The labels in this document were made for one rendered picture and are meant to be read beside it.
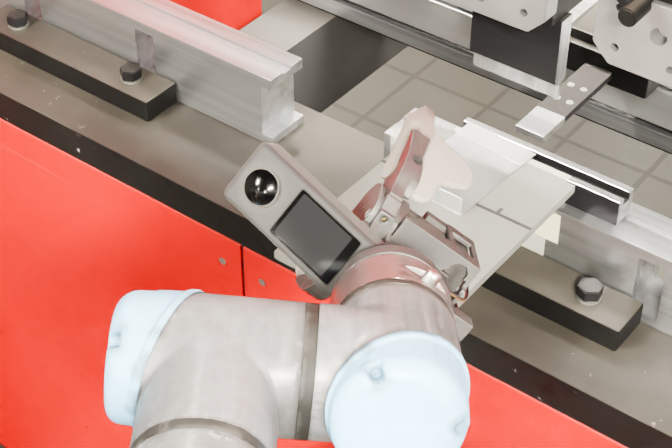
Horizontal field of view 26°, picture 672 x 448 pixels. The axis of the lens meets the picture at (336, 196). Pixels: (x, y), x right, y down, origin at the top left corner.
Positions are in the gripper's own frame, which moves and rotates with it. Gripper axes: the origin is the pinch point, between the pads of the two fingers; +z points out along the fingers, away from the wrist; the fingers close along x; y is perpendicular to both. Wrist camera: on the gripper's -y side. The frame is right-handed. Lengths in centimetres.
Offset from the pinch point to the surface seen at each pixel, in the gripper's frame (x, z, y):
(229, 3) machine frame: -25, 145, -5
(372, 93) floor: -39, 219, 38
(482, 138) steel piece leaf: -0.2, 44.7, 17.5
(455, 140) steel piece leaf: -2.0, 44.3, 15.2
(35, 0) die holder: -28, 87, -30
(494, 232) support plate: -4.5, 30.8, 20.6
